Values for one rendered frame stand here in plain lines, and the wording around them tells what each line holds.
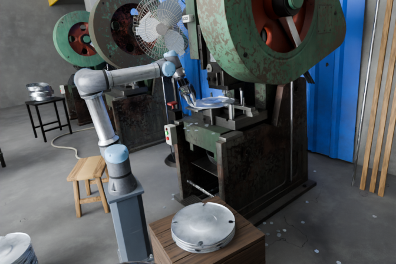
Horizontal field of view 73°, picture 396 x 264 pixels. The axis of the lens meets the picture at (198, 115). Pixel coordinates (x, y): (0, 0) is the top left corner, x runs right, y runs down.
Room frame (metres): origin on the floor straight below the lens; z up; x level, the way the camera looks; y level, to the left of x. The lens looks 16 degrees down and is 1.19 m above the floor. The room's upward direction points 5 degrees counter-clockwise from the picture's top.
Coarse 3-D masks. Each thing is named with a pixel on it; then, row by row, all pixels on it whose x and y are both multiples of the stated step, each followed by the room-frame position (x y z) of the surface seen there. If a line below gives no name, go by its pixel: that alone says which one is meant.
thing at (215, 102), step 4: (196, 100) 1.78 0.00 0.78; (200, 100) 1.78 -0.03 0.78; (204, 100) 1.77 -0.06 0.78; (208, 100) 1.73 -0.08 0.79; (212, 100) 1.72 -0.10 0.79; (216, 100) 1.71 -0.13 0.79; (220, 100) 1.72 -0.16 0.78; (224, 100) 1.71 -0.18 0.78; (228, 100) 1.70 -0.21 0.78; (232, 100) 1.69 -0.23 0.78; (196, 104) 1.67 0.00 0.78; (200, 104) 1.66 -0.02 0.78; (204, 104) 1.64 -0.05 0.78; (208, 104) 1.63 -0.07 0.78; (212, 104) 1.62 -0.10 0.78; (216, 104) 1.62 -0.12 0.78; (220, 104) 1.61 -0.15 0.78; (224, 104) 1.60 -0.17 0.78
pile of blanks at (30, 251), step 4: (4, 236) 1.26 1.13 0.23; (28, 248) 1.15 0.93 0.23; (32, 248) 1.20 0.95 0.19; (28, 252) 1.14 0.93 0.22; (32, 252) 1.18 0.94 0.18; (24, 256) 1.11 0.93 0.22; (28, 256) 1.13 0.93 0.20; (32, 256) 1.16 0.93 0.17; (36, 256) 1.21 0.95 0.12; (16, 260) 1.07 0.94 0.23; (20, 260) 1.08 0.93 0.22; (24, 260) 1.11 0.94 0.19; (28, 260) 1.12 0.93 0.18; (32, 260) 1.16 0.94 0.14; (36, 260) 1.20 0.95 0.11
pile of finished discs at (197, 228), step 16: (192, 208) 1.14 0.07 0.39; (208, 208) 1.13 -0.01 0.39; (224, 208) 1.12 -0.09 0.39; (176, 224) 1.03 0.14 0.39; (192, 224) 1.01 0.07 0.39; (208, 224) 1.00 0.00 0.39; (224, 224) 1.00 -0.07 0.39; (176, 240) 0.95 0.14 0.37; (192, 240) 0.92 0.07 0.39; (208, 240) 0.91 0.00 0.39; (224, 240) 0.91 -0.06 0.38
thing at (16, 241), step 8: (0, 240) 1.22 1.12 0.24; (8, 240) 1.22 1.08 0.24; (16, 240) 1.21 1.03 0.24; (24, 240) 1.21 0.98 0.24; (0, 248) 1.16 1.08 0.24; (8, 248) 1.15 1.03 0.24; (16, 248) 1.15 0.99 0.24; (24, 248) 1.15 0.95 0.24; (0, 256) 1.10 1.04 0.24; (8, 256) 1.10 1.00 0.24; (16, 256) 1.09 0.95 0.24
